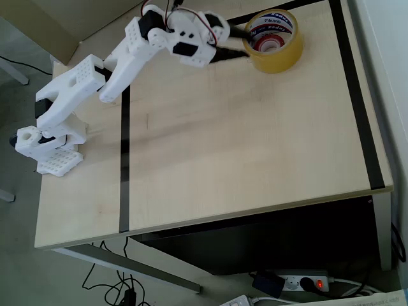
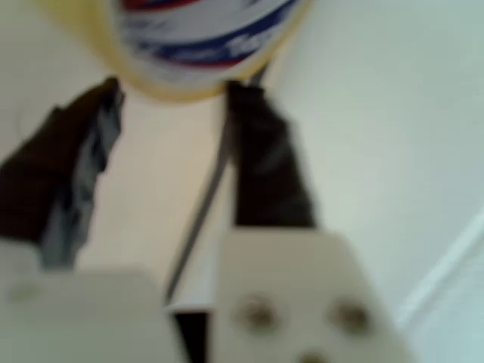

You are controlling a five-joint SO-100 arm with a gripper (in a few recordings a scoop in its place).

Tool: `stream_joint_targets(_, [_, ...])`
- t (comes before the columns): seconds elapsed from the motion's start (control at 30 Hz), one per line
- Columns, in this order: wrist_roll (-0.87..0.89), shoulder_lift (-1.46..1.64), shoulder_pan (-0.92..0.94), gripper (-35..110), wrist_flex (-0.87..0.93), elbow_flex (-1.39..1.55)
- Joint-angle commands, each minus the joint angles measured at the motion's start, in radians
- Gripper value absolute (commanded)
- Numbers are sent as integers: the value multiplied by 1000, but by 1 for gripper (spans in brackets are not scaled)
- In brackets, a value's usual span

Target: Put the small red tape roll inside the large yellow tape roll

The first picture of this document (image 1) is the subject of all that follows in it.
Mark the red tape roll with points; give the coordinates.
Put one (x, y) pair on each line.
(269, 43)

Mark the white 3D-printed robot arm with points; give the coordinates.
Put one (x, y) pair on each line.
(124, 63)

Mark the large yellow packing tape roll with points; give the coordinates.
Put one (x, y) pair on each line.
(280, 60)

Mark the black tape strip wide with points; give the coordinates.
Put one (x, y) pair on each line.
(357, 105)

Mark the brown cardboard box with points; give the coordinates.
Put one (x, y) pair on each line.
(48, 22)

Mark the white slanted furniture leg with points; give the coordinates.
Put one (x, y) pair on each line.
(14, 71)

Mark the grey metal table crossbar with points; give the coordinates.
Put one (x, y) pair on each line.
(134, 266)

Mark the black power adapter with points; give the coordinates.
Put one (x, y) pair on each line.
(267, 284)

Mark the grey metal table leg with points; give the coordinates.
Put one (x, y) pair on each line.
(384, 236)

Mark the black round plug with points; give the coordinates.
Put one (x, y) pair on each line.
(306, 284)

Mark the grey furniture foot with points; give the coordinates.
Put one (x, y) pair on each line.
(7, 195)

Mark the printed paper sheet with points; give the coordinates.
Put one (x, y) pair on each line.
(376, 300)

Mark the white power strip red switch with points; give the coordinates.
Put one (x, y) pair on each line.
(293, 283)

